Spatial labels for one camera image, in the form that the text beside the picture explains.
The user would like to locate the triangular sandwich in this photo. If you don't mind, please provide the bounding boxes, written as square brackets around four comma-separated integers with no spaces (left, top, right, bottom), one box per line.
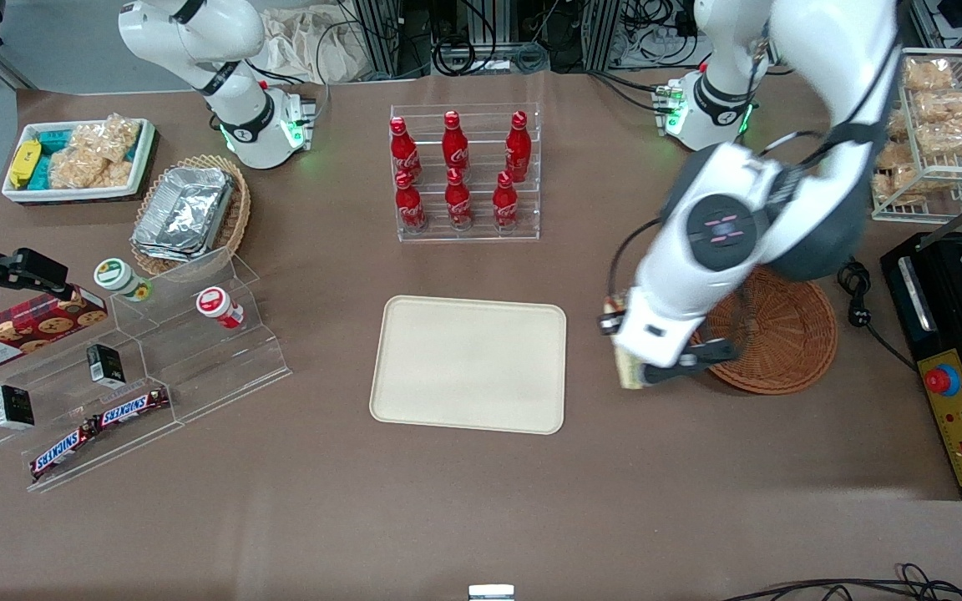
[602,295,648,391]

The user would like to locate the white rectangular snack tray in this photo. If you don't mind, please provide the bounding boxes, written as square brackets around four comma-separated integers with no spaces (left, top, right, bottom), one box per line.
[1,117,157,205]

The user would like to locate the round brown wicker basket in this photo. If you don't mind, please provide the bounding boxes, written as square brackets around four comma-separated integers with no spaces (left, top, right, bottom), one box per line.
[692,265,838,395]

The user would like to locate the beige plastic serving tray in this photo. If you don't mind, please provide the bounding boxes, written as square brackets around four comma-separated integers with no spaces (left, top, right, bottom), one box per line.
[369,295,568,436]

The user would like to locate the oval tan wicker basket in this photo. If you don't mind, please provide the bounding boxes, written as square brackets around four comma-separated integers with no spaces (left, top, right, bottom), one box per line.
[129,154,252,277]

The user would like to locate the red tartan cookie box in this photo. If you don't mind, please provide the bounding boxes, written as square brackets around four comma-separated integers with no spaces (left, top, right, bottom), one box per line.
[0,286,109,376]

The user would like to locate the green lid white cup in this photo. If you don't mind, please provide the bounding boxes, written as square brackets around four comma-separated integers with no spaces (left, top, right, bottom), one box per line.
[94,258,153,303]

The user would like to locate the clear bag rice crackers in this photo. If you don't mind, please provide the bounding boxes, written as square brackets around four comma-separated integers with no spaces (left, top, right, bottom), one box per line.
[48,149,134,192]
[72,114,144,165]

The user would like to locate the yellow snack pack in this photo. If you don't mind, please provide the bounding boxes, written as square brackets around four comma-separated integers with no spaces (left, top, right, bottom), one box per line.
[9,139,43,189]

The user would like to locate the small black box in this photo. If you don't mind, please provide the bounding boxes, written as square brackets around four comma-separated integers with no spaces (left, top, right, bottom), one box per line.
[0,384,37,431]
[86,342,127,389]

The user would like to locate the silver foil container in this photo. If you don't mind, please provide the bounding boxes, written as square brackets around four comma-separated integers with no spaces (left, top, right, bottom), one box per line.
[131,165,236,262]

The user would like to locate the clear acrylic bottle rack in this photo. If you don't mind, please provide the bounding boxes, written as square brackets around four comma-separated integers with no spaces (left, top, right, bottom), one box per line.
[389,103,542,243]

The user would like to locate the red cola bottle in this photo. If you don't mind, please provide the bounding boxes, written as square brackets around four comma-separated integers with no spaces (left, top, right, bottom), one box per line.
[443,110,470,176]
[504,110,532,183]
[395,169,428,233]
[493,170,520,230]
[445,168,473,230]
[389,116,423,183]

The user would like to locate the brown Snickers bar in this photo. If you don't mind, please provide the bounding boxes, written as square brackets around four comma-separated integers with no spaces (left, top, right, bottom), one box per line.
[94,386,172,430]
[29,422,100,482]

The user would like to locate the red lid white cup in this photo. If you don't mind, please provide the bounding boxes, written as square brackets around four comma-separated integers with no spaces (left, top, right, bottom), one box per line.
[195,286,246,329]

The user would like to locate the clear acrylic stepped stand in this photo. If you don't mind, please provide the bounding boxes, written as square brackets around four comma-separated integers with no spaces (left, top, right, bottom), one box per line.
[0,246,293,493]

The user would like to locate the red emergency stop button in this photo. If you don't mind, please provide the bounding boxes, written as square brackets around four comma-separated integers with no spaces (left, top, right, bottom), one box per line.
[924,365,962,397]

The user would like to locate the beige cloth bag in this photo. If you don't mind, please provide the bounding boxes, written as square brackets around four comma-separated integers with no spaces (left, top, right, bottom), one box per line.
[260,4,367,84]

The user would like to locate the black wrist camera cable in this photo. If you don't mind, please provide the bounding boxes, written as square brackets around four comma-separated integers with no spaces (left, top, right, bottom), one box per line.
[609,217,667,315]

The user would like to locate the black power cable with plug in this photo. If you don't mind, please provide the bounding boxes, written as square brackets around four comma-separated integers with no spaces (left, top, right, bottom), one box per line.
[838,260,918,373]

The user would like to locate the white wire basket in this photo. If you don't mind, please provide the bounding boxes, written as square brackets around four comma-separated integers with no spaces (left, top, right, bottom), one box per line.
[869,48,962,225]

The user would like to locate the aluminium frame post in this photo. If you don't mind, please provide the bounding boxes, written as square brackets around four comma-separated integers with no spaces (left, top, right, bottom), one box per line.
[352,0,403,81]
[588,0,625,73]

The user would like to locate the black cable on table edge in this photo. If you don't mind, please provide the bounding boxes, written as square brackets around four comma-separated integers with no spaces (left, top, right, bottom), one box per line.
[719,563,962,601]

